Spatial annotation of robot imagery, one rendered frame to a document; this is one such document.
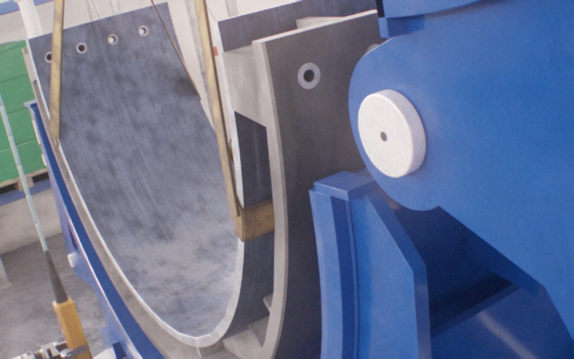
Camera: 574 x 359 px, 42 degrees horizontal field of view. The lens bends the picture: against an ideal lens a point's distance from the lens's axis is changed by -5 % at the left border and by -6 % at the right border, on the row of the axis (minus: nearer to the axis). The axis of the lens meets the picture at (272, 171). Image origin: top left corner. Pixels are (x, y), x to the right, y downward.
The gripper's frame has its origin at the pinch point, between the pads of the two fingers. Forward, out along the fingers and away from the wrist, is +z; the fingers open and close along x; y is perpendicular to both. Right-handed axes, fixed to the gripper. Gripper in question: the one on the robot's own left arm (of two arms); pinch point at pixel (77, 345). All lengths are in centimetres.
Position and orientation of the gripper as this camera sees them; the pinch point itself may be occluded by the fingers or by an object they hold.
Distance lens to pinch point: 297.8
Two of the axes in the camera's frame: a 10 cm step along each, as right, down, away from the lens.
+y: -2.1, -9.4, -2.7
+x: -4.9, -1.3, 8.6
